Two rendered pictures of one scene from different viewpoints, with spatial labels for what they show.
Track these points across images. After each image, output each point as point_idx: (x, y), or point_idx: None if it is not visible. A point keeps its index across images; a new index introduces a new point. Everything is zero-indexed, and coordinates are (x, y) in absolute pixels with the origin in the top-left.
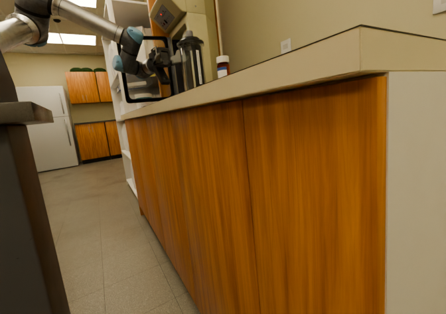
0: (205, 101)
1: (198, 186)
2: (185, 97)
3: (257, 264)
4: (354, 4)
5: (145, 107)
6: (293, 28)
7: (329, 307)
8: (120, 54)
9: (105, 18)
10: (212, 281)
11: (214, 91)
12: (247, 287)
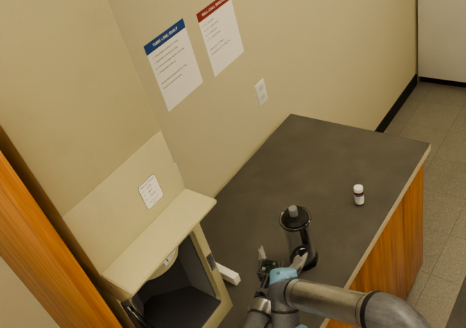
0: (401, 199)
1: (378, 265)
2: (389, 215)
3: (404, 236)
4: (222, 112)
5: (323, 323)
6: (175, 152)
7: (418, 206)
8: (297, 322)
9: (315, 283)
10: None
11: (405, 189)
12: (401, 256)
